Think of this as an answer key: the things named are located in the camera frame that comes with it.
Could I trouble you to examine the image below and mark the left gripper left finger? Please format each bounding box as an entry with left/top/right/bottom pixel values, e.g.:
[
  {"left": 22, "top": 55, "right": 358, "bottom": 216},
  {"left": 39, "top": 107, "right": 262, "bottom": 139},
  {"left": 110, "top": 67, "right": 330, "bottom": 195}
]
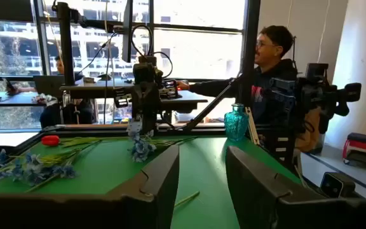
[{"left": 106, "top": 144, "right": 180, "bottom": 229}]

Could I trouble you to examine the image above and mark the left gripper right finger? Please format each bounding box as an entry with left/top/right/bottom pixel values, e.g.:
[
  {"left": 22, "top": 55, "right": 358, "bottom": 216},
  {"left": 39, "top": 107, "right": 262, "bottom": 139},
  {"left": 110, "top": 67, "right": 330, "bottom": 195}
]
[{"left": 226, "top": 146, "right": 294, "bottom": 229}]

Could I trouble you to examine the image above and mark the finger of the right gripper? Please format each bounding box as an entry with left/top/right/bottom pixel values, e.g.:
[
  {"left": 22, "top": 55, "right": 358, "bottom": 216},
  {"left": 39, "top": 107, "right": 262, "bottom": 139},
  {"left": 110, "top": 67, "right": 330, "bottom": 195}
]
[
  {"left": 127, "top": 119, "right": 142, "bottom": 137},
  {"left": 143, "top": 120, "right": 157, "bottom": 134}
]

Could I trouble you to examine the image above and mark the blue flower spray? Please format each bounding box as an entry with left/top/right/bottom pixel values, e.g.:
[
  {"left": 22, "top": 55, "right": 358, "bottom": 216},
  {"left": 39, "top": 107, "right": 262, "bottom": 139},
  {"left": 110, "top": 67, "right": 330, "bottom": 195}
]
[
  {"left": 0, "top": 139, "right": 103, "bottom": 193},
  {"left": 127, "top": 128, "right": 199, "bottom": 163}
]

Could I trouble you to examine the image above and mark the white flower spray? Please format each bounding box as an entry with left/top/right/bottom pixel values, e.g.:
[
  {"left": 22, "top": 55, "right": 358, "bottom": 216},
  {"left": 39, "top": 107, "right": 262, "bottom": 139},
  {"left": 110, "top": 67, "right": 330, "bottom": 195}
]
[{"left": 173, "top": 190, "right": 201, "bottom": 208}]

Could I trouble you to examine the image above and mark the red tulip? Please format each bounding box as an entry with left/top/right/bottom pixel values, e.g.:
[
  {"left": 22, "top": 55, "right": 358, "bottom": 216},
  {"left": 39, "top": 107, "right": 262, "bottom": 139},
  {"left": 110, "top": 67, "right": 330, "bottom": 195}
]
[{"left": 41, "top": 135, "right": 130, "bottom": 148}]

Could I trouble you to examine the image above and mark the teal glass vase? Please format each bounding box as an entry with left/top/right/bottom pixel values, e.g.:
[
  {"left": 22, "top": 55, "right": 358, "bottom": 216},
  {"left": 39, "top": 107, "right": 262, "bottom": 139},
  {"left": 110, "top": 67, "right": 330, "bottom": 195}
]
[{"left": 223, "top": 103, "right": 250, "bottom": 142}]

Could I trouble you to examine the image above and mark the black boxy device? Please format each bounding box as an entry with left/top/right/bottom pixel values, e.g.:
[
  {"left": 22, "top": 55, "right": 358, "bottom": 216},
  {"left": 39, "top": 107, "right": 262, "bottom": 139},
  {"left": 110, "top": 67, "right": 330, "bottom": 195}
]
[{"left": 159, "top": 79, "right": 183, "bottom": 100}]

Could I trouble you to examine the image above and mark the black office desk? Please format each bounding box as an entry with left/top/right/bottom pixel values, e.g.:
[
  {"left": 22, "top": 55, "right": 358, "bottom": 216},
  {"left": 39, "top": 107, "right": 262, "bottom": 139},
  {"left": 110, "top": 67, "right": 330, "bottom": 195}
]
[{"left": 58, "top": 81, "right": 208, "bottom": 114}]

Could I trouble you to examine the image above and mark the black diagonal strut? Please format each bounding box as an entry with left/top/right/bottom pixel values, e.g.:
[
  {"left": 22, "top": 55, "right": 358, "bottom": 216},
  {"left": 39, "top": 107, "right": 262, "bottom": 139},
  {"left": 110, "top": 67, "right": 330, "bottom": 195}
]
[{"left": 182, "top": 76, "right": 244, "bottom": 133}]

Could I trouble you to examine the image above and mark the white perforated bar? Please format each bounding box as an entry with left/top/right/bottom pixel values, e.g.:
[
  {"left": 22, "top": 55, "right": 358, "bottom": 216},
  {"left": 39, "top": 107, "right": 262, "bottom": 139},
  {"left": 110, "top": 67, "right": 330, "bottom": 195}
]
[{"left": 245, "top": 106, "right": 261, "bottom": 146}]

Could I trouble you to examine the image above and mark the dark monitor panel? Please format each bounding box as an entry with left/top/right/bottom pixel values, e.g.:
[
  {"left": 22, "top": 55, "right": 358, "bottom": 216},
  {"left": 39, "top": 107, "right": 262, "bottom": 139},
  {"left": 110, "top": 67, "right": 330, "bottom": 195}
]
[{"left": 121, "top": 0, "right": 134, "bottom": 64}]

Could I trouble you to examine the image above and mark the tan bag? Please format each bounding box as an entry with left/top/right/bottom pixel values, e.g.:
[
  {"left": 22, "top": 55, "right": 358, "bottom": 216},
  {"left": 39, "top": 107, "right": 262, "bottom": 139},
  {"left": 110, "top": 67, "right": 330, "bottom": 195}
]
[{"left": 294, "top": 108, "right": 322, "bottom": 153}]

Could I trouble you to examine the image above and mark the person behind laptop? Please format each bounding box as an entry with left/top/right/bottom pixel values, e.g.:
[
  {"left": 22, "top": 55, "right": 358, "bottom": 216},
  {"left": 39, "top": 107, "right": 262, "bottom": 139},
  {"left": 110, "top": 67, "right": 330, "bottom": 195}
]
[{"left": 39, "top": 55, "right": 97, "bottom": 128}]

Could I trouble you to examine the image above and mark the crumpled white packet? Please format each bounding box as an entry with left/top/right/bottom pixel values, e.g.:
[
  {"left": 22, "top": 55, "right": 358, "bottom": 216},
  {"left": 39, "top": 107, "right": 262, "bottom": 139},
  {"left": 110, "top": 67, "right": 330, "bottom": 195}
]
[{"left": 31, "top": 93, "right": 58, "bottom": 106}]

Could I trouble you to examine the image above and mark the black laptop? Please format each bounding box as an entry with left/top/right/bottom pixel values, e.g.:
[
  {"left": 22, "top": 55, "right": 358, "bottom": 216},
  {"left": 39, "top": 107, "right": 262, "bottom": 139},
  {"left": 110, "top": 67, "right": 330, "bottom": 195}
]
[{"left": 32, "top": 75, "right": 65, "bottom": 98}]

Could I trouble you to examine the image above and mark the seated person with glasses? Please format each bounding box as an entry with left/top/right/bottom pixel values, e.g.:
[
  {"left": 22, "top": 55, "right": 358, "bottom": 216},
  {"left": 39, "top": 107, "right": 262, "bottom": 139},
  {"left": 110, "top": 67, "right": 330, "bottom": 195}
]
[{"left": 176, "top": 25, "right": 300, "bottom": 127}]

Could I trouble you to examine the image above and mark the black looped cable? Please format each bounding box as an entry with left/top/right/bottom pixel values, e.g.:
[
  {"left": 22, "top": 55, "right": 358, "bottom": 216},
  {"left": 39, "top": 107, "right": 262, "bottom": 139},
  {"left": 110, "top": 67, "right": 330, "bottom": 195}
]
[
  {"left": 130, "top": 24, "right": 154, "bottom": 58},
  {"left": 151, "top": 51, "right": 173, "bottom": 79}
]

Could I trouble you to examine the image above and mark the small black camera box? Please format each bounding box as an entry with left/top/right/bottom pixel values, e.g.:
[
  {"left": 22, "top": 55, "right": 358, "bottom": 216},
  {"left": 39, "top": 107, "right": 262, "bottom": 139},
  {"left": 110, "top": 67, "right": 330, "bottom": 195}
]
[{"left": 319, "top": 171, "right": 356, "bottom": 198}]

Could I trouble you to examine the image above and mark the black stand post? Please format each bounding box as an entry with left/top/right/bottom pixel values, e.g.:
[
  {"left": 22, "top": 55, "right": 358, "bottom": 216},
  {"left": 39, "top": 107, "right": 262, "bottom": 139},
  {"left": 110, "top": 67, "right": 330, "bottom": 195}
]
[{"left": 51, "top": 0, "right": 123, "bottom": 87}]

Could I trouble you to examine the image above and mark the black frame pillar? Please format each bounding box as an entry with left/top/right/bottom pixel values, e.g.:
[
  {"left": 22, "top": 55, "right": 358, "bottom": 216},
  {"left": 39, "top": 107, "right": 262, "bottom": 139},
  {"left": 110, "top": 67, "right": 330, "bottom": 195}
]
[{"left": 238, "top": 0, "right": 262, "bottom": 108}]

